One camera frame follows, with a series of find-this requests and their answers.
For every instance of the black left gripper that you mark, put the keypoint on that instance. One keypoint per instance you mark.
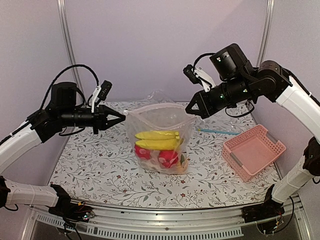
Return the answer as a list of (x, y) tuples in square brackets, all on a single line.
[(100, 113)]

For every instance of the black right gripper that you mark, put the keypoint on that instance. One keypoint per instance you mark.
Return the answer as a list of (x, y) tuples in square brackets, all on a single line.
[(205, 109)]

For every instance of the clear zip top bag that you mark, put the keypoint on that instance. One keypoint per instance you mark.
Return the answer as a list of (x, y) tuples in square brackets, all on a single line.
[(160, 117)]

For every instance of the yellow toy banana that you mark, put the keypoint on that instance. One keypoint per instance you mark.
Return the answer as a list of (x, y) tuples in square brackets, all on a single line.
[(158, 140)]

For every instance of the red toy apple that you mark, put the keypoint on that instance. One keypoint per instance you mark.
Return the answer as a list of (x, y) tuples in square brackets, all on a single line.
[(168, 158)]

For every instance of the yellow toy pear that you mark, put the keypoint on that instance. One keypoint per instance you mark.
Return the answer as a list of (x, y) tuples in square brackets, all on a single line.
[(182, 165)]

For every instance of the white toy cauliflower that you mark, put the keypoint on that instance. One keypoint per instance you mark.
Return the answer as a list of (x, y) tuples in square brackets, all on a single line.
[(151, 164)]

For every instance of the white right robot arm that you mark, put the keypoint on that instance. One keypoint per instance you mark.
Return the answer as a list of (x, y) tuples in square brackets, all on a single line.
[(280, 86)]

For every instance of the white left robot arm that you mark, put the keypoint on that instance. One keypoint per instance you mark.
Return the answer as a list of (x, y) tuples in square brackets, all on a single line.
[(12, 148)]

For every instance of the crumpled clear bag right back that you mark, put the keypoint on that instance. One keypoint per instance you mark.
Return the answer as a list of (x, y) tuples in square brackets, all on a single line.
[(231, 120)]

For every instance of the clear bag at back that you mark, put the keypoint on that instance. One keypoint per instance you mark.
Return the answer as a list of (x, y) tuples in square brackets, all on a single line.
[(157, 97)]

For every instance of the floral tablecloth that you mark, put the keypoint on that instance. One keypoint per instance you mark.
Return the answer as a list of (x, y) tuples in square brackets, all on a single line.
[(104, 169)]

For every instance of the pink plastic basket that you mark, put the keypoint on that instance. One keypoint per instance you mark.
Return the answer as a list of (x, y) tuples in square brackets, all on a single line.
[(252, 151)]

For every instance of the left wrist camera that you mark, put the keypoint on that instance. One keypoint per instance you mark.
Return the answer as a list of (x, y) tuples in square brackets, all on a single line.
[(99, 94)]

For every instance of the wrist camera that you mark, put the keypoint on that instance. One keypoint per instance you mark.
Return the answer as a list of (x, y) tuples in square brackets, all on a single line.
[(198, 76), (99, 94)]

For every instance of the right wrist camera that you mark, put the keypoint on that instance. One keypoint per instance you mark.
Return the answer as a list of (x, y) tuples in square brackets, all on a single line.
[(198, 76)]

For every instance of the right aluminium post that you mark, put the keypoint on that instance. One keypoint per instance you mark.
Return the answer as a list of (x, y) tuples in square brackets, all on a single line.
[(270, 6)]

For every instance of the aluminium post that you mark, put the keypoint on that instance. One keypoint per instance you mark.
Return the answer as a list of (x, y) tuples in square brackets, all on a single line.
[(61, 6), (270, 6)]

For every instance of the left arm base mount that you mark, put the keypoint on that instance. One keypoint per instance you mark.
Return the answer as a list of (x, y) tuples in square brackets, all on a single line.
[(75, 212)]

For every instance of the aluminium front rail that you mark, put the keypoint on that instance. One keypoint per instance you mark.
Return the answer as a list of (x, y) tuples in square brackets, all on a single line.
[(115, 222)]

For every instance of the left aluminium post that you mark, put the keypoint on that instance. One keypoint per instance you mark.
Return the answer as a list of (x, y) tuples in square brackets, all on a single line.
[(61, 6)]

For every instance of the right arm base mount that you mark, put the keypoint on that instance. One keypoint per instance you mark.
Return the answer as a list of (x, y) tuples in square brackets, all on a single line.
[(268, 209)]

